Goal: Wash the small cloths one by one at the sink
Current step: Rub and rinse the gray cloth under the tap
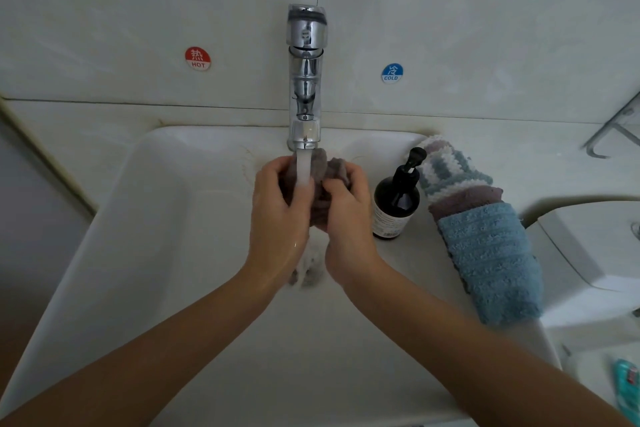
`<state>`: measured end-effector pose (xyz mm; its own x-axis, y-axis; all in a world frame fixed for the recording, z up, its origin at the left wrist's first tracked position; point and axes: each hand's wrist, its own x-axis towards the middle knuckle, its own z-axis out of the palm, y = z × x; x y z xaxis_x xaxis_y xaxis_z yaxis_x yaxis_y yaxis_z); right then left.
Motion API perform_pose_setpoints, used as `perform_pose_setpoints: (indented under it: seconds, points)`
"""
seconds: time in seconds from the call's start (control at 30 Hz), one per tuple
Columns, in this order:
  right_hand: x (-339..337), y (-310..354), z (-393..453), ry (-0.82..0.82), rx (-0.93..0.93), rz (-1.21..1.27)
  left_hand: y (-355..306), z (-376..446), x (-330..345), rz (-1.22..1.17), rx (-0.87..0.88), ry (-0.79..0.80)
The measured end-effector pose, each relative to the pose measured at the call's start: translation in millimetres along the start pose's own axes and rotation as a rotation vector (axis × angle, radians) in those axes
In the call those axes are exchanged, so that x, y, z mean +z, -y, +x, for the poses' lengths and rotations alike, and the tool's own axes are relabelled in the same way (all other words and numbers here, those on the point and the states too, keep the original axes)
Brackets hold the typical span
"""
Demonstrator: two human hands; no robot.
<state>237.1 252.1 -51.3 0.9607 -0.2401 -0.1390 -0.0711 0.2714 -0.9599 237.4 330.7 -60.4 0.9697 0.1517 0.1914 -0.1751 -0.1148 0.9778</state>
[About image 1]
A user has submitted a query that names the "person's right hand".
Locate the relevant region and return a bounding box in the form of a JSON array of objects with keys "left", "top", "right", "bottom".
[{"left": 318, "top": 158, "right": 386, "bottom": 293}]

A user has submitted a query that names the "teal tube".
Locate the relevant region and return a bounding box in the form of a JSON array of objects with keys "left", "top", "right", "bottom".
[{"left": 613, "top": 358, "right": 640, "bottom": 425}]

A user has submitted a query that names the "person's right forearm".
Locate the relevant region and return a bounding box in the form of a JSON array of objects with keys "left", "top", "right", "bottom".
[{"left": 350, "top": 264, "right": 631, "bottom": 427}]

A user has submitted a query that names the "grey yellow striped cloth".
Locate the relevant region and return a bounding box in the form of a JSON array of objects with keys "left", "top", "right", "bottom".
[{"left": 417, "top": 141, "right": 493, "bottom": 201}]

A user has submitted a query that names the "grey stained cloth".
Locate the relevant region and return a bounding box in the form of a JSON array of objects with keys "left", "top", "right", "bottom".
[{"left": 278, "top": 147, "right": 351, "bottom": 231}]

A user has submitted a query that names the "black pump soap bottle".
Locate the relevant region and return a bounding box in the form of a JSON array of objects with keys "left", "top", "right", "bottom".
[{"left": 372, "top": 146, "right": 428, "bottom": 242}]

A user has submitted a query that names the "chrome faucet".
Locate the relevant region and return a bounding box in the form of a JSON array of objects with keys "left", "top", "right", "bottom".
[{"left": 286, "top": 5, "right": 328, "bottom": 153}]

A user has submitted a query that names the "pink white striped cloth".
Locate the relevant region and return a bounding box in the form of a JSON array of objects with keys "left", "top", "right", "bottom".
[{"left": 420, "top": 136, "right": 458, "bottom": 155}]

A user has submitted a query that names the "white toilet lid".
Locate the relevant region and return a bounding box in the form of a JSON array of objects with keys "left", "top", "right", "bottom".
[{"left": 565, "top": 342, "right": 640, "bottom": 427}]

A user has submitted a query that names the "white ceramic sink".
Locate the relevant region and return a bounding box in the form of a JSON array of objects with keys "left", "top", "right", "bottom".
[{"left": 0, "top": 125, "right": 561, "bottom": 427}]

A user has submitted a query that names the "metal sink drain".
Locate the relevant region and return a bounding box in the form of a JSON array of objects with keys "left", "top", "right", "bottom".
[{"left": 292, "top": 246, "right": 329, "bottom": 288}]

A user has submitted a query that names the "white toilet tank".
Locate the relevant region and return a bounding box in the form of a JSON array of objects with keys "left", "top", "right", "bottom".
[{"left": 527, "top": 201, "right": 640, "bottom": 328}]

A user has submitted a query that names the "person's left forearm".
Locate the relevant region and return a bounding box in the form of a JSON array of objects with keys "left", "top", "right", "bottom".
[{"left": 0, "top": 266, "right": 281, "bottom": 427}]

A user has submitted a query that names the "metal wall shelf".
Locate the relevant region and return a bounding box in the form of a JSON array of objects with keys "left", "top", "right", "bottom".
[{"left": 585, "top": 91, "right": 640, "bottom": 159}]

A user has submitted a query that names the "red round sticker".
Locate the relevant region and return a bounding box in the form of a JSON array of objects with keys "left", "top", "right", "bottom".
[{"left": 184, "top": 46, "right": 213, "bottom": 73}]

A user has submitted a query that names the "blue stained cloth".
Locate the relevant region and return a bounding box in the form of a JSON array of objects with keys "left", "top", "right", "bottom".
[{"left": 437, "top": 201, "right": 546, "bottom": 328}]

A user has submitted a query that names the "person's left hand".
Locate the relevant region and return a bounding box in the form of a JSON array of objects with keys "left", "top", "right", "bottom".
[{"left": 242, "top": 155, "right": 319, "bottom": 288}]

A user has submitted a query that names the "blue round sticker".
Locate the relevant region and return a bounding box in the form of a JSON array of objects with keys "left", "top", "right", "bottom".
[{"left": 380, "top": 61, "right": 405, "bottom": 83}]

